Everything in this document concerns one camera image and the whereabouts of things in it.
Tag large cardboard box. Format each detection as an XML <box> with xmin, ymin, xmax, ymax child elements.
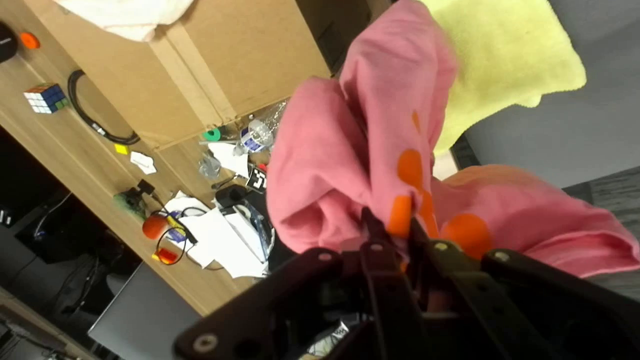
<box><xmin>23</xmin><ymin>0</ymin><xmax>335</xmax><ymax>203</ymax></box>

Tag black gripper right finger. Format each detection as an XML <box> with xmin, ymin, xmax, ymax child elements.
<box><xmin>407</xmin><ymin>216</ymin><xmax>640</xmax><ymax>360</ymax></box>

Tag grey office chair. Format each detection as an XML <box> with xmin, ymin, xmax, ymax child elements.
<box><xmin>458</xmin><ymin>0</ymin><xmax>640</xmax><ymax>196</ymax></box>
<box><xmin>87</xmin><ymin>262</ymin><xmax>223</xmax><ymax>360</ymax></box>

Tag Rubik's cube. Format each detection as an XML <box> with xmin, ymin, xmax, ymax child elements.
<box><xmin>23</xmin><ymin>80</ymin><xmax>71</xmax><ymax>116</ymax></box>

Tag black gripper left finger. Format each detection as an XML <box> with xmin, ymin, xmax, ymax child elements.
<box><xmin>174</xmin><ymin>209</ymin><xmax>428</xmax><ymax>360</ymax></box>

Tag pink shirt with orange print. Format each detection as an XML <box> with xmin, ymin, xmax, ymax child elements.
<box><xmin>266</xmin><ymin>0</ymin><xmax>640</xmax><ymax>280</ymax></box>

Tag white paper sheets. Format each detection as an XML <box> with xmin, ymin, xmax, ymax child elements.
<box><xmin>163</xmin><ymin>192</ymin><xmax>268</xmax><ymax>280</ymax></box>

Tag black speaker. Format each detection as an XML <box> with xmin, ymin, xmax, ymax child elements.
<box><xmin>0</xmin><ymin>19</ymin><xmax>20</xmax><ymax>66</ymax></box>

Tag clear plastic water bottle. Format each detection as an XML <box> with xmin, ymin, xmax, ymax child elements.
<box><xmin>233</xmin><ymin>102</ymin><xmax>289</xmax><ymax>156</ymax></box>

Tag small orange cap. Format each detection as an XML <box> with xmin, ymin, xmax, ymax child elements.
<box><xmin>19</xmin><ymin>30</ymin><xmax>42</xmax><ymax>53</ymax></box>

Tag yellow-green towel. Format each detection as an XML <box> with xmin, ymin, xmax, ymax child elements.
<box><xmin>418</xmin><ymin>0</ymin><xmax>588</xmax><ymax>183</ymax></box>

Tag black cable loop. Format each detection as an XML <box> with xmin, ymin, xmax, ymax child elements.
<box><xmin>67</xmin><ymin>69</ymin><xmax>142</xmax><ymax>148</ymax></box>

